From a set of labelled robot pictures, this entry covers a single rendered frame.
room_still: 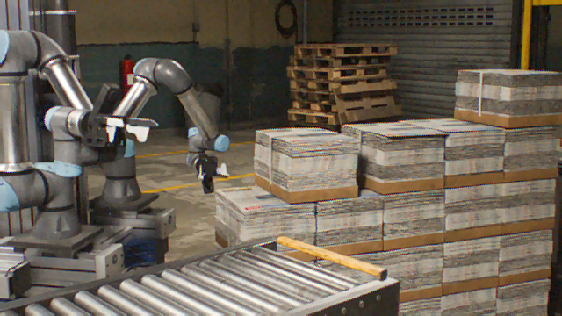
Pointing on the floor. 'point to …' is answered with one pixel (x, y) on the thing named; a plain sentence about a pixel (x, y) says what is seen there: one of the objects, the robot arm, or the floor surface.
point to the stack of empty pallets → (318, 81)
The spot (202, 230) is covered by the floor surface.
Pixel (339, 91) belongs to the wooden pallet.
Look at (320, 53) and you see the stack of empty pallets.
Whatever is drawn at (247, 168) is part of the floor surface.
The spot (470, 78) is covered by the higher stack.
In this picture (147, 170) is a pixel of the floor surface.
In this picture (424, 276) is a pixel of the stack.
